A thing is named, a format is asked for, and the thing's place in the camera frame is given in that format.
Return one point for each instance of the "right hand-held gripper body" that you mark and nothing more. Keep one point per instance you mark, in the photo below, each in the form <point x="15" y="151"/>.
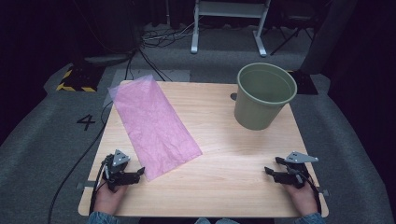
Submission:
<point x="300" y="158"/>

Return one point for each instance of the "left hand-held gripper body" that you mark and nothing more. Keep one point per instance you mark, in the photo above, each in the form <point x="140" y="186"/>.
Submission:
<point x="120" y="158"/>

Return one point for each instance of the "pink plastic bag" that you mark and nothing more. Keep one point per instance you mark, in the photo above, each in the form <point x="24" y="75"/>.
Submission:
<point x="152" y="127"/>

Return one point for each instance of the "green plastic bin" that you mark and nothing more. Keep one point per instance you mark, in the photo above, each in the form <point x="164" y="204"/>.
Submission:
<point x="253" y="112"/>

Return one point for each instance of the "person's right hand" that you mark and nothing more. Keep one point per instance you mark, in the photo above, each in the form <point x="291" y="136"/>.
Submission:
<point x="303" y="200"/>

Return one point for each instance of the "person's left hand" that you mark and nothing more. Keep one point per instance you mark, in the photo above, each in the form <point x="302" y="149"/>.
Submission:
<point x="107" y="202"/>

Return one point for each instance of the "person's legs in jeans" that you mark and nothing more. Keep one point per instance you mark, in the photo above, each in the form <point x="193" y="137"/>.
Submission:
<point x="218" y="221"/>

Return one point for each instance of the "black yellow striped base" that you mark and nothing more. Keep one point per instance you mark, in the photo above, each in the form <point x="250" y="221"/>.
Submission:
<point x="81" y="79"/>
<point x="306" y="84"/>

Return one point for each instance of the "grey flat stand base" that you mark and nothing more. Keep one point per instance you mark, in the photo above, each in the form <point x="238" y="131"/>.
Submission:
<point x="106" y="59"/>

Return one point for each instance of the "black tripod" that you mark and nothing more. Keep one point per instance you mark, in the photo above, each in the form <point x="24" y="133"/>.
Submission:
<point x="291" y="35"/>

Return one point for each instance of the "grey pillar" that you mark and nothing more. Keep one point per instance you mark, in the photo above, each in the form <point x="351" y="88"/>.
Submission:
<point x="330" y="34"/>

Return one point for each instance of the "metal table edge bracket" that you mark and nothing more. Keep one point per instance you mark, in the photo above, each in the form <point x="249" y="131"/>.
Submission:
<point x="81" y="185"/>
<point x="325" y="193"/>

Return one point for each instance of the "white metal stand frame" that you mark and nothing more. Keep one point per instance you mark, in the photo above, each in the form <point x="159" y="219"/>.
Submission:
<point x="230" y="9"/>

